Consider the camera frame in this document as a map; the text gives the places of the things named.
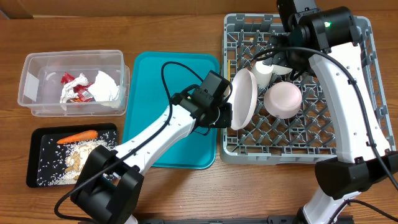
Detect red snack wrapper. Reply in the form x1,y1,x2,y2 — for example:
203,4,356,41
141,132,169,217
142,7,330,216
60,72,96,103

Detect orange carrot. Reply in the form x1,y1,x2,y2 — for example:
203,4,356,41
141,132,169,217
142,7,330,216
57,130,98,144

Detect teal plastic tray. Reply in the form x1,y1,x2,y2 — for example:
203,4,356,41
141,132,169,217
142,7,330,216
122,52,220,169

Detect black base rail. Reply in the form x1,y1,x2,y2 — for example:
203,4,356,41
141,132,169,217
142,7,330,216
136,215,354,224

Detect black plastic tray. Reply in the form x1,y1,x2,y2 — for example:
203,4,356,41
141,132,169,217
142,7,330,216
25,123,118,188

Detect wooden chopstick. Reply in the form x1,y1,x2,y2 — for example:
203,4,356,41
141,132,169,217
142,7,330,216
227,59,231,81

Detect white bowl with food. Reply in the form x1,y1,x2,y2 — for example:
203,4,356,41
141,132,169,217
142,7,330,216
273,65,292,75

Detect pink bowl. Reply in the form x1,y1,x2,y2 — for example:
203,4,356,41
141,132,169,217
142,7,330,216
264,82,302,119

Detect clear plastic bin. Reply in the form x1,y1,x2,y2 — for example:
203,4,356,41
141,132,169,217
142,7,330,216
17,50,131,117

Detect grey dishwasher rack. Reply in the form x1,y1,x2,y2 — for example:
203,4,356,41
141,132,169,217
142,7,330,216
220,14,396,165

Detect pink plate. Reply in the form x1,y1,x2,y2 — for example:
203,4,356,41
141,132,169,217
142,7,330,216
228,68,257,130

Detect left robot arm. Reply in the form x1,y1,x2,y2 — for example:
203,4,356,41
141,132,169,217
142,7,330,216
70,87,232,223

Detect spilled rice and nuts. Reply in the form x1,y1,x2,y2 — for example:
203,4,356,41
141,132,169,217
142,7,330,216
36,129,118,187

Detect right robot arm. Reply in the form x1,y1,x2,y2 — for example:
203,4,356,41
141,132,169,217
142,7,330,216
274,1,397,223

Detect white paper cup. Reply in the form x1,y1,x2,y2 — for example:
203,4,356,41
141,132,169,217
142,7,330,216
251,61,274,88

